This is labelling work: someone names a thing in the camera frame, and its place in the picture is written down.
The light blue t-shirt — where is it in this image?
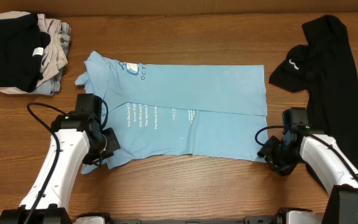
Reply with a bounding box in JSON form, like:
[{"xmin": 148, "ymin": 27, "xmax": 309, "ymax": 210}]
[{"xmin": 75, "ymin": 52, "xmax": 267, "ymax": 168}]

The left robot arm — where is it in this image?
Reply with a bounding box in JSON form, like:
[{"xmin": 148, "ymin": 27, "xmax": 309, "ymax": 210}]
[{"xmin": 0, "ymin": 93, "xmax": 120, "ymax": 224}]

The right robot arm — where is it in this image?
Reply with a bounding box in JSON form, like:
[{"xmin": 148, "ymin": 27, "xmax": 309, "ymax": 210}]
[{"xmin": 257, "ymin": 108, "xmax": 358, "ymax": 223}]

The black shirt on right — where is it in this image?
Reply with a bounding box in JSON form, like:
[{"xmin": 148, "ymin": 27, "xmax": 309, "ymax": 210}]
[{"xmin": 269, "ymin": 15, "xmax": 358, "ymax": 169}]

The folded black garment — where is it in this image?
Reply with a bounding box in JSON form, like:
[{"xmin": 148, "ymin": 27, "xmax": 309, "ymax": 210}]
[{"xmin": 0, "ymin": 14, "xmax": 50, "ymax": 92}]

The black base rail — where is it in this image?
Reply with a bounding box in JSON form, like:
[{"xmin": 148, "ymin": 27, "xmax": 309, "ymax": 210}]
[{"xmin": 73, "ymin": 213, "xmax": 291, "ymax": 224}]

